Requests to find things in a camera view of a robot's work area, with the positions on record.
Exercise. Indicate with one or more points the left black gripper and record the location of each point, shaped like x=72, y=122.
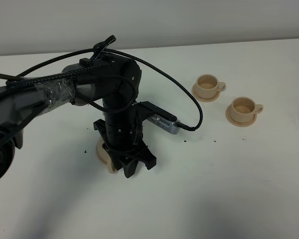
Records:
x=123, y=140

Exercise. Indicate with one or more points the tan teapot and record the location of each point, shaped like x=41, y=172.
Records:
x=104, y=156

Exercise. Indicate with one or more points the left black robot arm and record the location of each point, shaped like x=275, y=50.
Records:
x=110, y=83

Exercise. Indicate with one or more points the far tan saucer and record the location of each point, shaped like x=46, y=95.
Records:
x=205, y=95

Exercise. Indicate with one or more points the tan saucer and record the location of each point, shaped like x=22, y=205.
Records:
x=238, y=119
x=205, y=95

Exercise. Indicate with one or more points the near tan saucer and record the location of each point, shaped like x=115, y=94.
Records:
x=238, y=119

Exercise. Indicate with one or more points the far tan teacup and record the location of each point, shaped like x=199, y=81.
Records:
x=210, y=82

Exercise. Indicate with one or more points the tan teacup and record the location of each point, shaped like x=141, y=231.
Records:
x=246, y=105
x=210, y=82

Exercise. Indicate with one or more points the near tan teacup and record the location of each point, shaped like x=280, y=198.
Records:
x=246, y=105

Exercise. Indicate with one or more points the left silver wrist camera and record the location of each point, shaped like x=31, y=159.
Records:
x=160, y=118

